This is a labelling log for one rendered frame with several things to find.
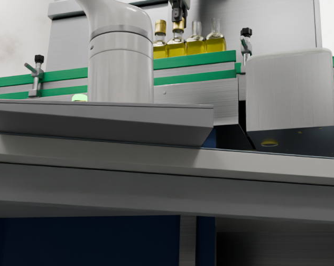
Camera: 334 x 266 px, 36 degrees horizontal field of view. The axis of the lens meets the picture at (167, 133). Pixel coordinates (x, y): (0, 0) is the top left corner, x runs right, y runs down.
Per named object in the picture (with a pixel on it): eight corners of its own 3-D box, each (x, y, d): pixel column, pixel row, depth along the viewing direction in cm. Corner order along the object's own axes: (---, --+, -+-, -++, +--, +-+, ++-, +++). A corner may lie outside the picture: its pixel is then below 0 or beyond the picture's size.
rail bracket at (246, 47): (259, 91, 136) (259, 48, 140) (248, 63, 121) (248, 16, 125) (248, 92, 137) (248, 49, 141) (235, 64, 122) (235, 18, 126)
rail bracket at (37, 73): (43, 100, 146) (48, 57, 150) (28, 89, 139) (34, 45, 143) (30, 101, 147) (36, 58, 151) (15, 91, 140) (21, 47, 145)
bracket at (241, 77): (259, 113, 132) (259, 88, 134) (253, 99, 123) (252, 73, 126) (245, 114, 133) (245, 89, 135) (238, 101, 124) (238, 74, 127)
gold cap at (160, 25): (152, 32, 156) (152, 20, 157) (157, 38, 159) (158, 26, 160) (163, 30, 154) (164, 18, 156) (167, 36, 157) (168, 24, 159)
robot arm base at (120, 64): (184, 126, 84) (181, 25, 89) (64, 122, 80) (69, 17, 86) (164, 157, 101) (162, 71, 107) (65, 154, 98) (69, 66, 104)
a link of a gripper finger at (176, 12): (172, 3, 156) (172, 22, 154) (169, -3, 153) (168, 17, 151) (183, 1, 155) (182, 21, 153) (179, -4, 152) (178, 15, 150)
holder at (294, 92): (339, 163, 122) (334, 102, 127) (336, 125, 97) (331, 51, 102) (265, 167, 127) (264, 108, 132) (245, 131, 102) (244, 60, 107)
